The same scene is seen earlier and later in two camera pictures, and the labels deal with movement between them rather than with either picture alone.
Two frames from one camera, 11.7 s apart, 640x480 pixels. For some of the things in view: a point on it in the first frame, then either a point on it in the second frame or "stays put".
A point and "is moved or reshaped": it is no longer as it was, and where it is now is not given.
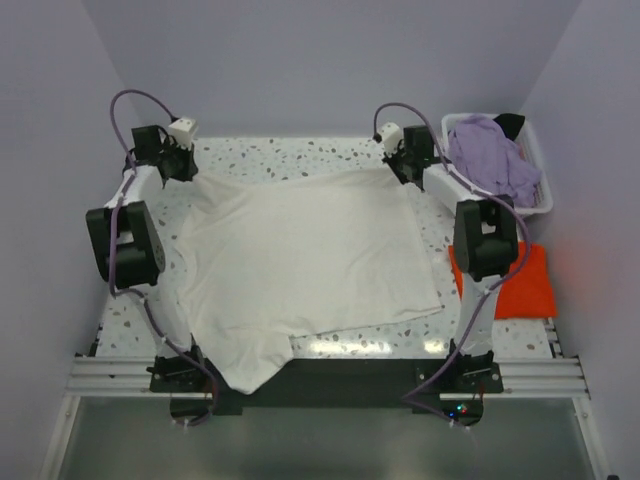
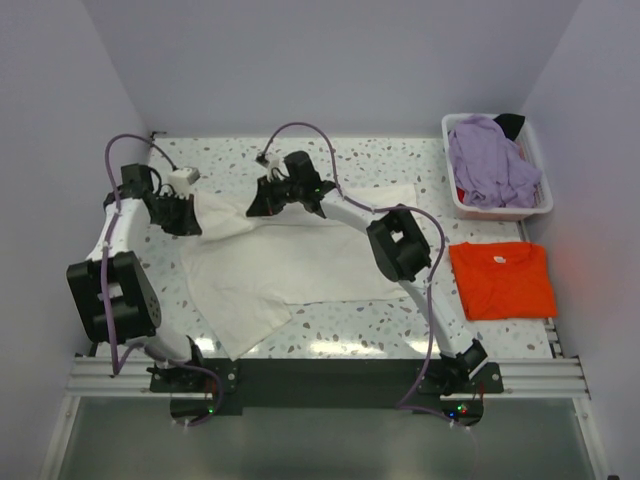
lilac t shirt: [486, 156] stays put
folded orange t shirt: [528, 293] stays put
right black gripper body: [398, 161] to [282, 193]
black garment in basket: [510, 123] stays put
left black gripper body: [179, 161] to [171, 208]
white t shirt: [254, 260] is moved or reshaped
